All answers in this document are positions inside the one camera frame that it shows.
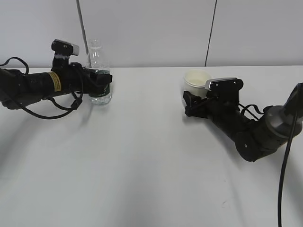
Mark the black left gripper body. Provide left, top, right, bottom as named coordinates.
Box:
left=51, top=59, right=97, bottom=94

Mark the white paper cup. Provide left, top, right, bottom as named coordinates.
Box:
left=183, top=70, right=211, bottom=99

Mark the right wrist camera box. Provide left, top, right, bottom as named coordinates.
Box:
left=205, top=78, right=244, bottom=105

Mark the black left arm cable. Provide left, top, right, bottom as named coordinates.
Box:
left=0, top=56, right=98, bottom=119

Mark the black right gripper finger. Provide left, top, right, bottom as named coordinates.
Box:
left=183, top=91, right=201, bottom=111

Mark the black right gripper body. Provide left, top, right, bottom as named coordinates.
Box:
left=185, top=97, right=241, bottom=123

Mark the clear green-label water bottle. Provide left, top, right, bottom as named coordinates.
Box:
left=86, top=39, right=112, bottom=105

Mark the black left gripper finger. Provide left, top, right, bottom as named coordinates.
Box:
left=91, top=70, right=113, bottom=87
left=84, top=68, right=99, bottom=74

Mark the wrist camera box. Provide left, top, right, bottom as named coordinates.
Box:
left=205, top=78, right=244, bottom=105
left=51, top=39, right=80, bottom=60

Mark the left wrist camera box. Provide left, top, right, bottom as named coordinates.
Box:
left=51, top=39, right=80, bottom=60

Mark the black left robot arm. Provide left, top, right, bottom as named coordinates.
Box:
left=0, top=58, right=113, bottom=111

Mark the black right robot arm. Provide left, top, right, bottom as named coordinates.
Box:
left=183, top=78, right=303, bottom=162

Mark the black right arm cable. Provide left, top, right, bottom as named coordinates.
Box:
left=238, top=101, right=303, bottom=227

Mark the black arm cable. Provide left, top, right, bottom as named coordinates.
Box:
left=0, top=56, right=98, bottom=119
left=238, top=101, right=303, bottom=227

